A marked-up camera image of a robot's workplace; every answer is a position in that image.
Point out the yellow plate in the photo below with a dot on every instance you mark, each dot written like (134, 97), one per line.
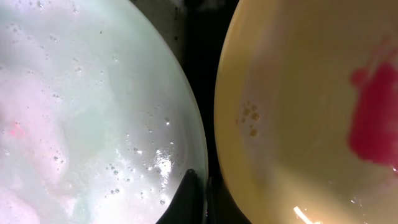
(306, 111)

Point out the black round tray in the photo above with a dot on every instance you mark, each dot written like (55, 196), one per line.
(195, 31)

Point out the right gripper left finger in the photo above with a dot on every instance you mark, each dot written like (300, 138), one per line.
(187, 205)

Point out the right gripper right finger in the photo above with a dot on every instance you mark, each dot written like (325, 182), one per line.
(222, 209)

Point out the light green plate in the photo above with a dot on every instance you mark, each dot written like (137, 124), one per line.
(98, 121)

